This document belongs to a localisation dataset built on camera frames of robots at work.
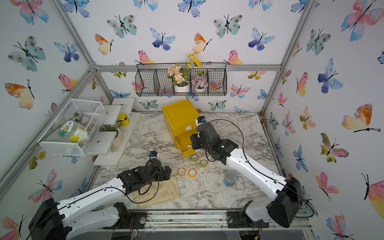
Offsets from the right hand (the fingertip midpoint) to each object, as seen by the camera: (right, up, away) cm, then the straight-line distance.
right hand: (195, 133), depth 76 cm
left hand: (-16, -20, +6) cm, 26 cm away
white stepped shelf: (-50, +6, +21) cm, 55 cm away
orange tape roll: (-8, -23, +13) cm, 28 cm away
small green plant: (-57, +3, +20) cm, 60 cm away
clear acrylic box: (-56, +10, +3) cm, 57 cm away
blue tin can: (+19, -24, +5) cm, 31 cm away
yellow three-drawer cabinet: (-9, +8, +14) cm, 19 cm away
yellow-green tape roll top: (-1, -16, +20) cm, 25 cm away
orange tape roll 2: (-2, -24, +13) cm, 27 cm away
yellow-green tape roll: (+5, -19, +17) cm, 26 cm away
